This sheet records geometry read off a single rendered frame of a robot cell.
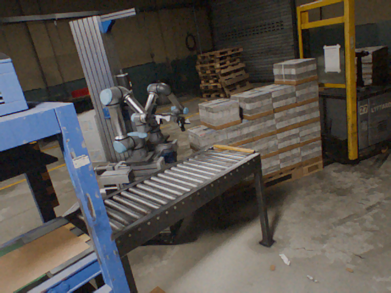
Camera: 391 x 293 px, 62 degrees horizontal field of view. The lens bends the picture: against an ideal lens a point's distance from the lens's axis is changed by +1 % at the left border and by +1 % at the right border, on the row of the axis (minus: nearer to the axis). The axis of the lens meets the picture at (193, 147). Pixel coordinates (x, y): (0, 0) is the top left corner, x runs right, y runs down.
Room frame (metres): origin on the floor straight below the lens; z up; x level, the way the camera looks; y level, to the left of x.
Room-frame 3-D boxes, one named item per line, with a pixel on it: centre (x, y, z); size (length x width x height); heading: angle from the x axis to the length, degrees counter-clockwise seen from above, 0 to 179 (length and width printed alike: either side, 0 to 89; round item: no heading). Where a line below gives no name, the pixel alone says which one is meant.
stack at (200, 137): (3.33, -0.57, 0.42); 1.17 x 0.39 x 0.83; 109
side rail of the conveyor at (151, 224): (1.87, 0.04, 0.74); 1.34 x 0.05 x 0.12; 130
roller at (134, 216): (1.81, 0.51, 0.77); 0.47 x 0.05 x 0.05; 40
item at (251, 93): (3.36, -0.70, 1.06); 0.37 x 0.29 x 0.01; 20
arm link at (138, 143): (2.70, 0.49, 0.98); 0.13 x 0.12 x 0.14; 140
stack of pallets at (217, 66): (10.12, -1.29, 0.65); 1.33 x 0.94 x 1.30; 134
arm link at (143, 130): (2.44, 0.36, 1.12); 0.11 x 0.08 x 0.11; 140
